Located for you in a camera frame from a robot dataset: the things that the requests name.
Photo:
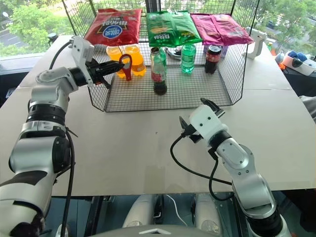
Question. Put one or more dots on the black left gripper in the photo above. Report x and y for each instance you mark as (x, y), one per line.
(95, 72)

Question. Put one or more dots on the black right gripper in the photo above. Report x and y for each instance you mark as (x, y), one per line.
(192, 133)

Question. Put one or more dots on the red bottle opener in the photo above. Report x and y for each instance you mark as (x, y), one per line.
(128, 72)

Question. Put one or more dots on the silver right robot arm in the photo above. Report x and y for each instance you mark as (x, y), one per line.
(237, 158)

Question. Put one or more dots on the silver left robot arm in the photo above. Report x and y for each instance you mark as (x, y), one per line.
(51, 91)

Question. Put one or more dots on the orange soda plastic bottle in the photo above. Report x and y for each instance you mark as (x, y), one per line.
(114, 55)
(137, 61)

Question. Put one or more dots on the glass cola bottle red label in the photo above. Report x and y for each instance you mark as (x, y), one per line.
(159, 74)

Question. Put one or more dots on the green plastic soda bottle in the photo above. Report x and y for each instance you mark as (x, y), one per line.
(188, 59)

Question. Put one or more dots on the dark cola plastic bottle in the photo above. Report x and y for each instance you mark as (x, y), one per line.
(212, 60)

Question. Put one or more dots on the purple drink bottle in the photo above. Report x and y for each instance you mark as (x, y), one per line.
(224, 51)

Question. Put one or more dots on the red chips bag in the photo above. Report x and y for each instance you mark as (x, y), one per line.
(113, 26)

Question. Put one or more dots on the black round object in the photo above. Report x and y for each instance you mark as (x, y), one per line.
(52, 38)

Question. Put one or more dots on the green chips bag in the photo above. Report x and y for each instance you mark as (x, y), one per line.
(170, 28)

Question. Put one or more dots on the pink chips bag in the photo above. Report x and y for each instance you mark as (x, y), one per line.
(219, 28)

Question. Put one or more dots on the white handheld device stand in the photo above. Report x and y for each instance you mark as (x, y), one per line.
(256, 43)

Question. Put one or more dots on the white rounded robot leg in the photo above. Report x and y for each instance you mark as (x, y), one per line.
(207, 212)
(140, 209)

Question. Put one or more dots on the grey cloth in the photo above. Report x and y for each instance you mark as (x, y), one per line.
(309, 107)

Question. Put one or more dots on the white and blue device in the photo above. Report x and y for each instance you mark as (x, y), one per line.
(300, 64)

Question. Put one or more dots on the grey robot torso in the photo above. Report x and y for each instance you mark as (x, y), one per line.
(170, 232)

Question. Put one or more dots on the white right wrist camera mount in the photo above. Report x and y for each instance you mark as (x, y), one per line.
(207, 123)

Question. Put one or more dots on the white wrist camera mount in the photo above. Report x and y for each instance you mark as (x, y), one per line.
(82, 53)
(207, 123)

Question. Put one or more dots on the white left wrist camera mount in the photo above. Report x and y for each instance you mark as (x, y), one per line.
(82, 53)

